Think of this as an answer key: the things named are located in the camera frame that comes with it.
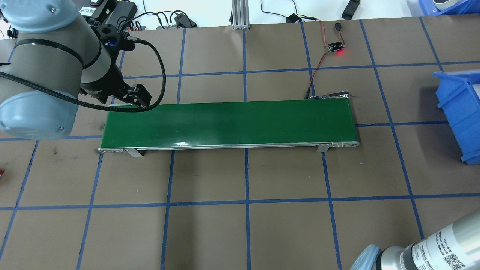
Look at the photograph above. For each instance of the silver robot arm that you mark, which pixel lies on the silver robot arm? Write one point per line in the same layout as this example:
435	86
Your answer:
45	75
442	243

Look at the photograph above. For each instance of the black power plug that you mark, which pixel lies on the black power plug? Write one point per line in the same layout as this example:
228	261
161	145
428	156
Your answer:
183	20

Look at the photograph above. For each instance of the green belt conveyor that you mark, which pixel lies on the green belt conveyor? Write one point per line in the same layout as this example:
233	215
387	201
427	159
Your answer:
232	123

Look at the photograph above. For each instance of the small black sensor board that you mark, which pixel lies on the small black sensor board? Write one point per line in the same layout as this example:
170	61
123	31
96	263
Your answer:
335	47

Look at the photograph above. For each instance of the slim black power adapter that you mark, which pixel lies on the slim black power adapter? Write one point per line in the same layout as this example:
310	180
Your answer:
350	9

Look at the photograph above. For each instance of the blue bin with roll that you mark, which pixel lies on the blue bin with roll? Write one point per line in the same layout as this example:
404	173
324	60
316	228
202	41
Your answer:
431	8

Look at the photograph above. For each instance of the white tape roll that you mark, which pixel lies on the white tape roll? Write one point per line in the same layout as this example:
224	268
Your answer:
442	4

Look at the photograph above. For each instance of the large blue storage bin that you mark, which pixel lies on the large blue storage bin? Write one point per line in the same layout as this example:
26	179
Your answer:
461	112

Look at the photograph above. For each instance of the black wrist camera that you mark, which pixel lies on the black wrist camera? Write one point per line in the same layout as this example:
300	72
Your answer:
110	37

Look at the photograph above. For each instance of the aluminium profile post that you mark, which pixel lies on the aluminium profile post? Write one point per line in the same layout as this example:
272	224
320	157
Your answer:
240	15

